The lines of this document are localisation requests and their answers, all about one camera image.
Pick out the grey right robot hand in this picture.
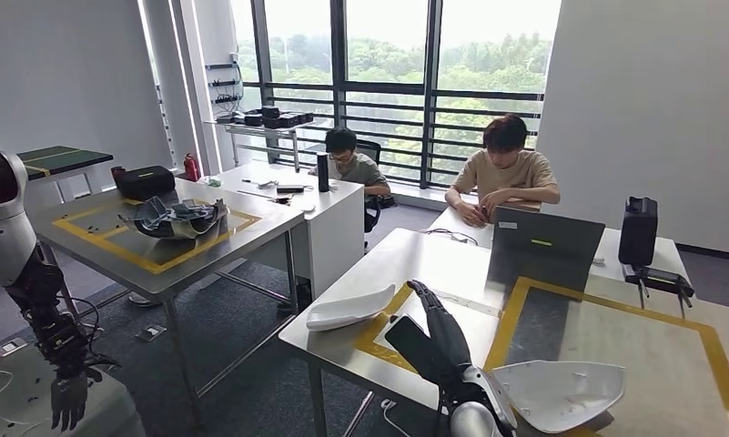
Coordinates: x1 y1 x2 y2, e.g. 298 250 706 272
385 279 476 393

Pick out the curved white plastic part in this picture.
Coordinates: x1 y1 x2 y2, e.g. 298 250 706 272
491 361 627 436
305 283 398 333

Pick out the stainless steel workbench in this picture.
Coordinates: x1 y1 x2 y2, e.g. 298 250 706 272
278 228 729 437

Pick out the black and silver car part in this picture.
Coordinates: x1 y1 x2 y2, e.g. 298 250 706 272
117 196 230 241

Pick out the grey laptop computer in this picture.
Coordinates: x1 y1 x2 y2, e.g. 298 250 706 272
485 206 607 298

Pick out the black office chair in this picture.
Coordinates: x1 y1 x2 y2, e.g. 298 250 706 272
354 138 384 235

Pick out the white desk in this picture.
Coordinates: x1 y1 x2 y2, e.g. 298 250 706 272
427 205 695 286
204 159 367 301

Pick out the person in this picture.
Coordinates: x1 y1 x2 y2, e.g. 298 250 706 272
308 125 393 198
443 113 562 229

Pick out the black thermos bottle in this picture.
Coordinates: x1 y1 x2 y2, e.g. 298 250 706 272
315 151 331 194

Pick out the upright black carrying case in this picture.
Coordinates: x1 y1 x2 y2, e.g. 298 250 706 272
617 196 660 269

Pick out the white metal side table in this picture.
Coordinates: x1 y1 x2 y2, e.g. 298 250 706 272
204 118 317 174

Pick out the metal floor socket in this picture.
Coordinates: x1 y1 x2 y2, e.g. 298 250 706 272
135 322 168 344
0 337 29 359

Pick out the stainless steel table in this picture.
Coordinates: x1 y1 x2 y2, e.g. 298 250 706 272
29 178 307 426

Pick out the green-topped table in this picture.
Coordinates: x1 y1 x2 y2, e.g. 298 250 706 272
15 144 116 203

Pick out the grey and black humanoid robot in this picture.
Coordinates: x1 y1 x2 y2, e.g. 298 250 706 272
0 135 122 433

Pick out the yellow tape frame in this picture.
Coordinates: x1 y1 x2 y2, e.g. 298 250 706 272
353 276 729 437
51 198 263 276

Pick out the black window frame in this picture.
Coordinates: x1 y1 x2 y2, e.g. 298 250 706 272
229 0 563 191

